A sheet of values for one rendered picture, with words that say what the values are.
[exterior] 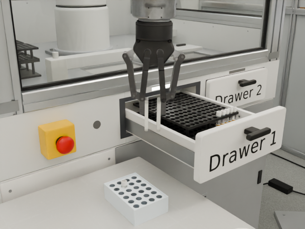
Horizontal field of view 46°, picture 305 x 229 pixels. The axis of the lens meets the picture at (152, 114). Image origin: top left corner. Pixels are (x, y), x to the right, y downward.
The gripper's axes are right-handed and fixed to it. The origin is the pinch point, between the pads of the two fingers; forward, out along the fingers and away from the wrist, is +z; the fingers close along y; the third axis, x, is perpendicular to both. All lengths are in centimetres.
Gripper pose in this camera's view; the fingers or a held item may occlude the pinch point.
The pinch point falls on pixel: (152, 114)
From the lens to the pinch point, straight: 79.6
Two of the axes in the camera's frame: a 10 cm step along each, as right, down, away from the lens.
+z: -0.2, 9.4, 3.5
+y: 10.0, 0.1, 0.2
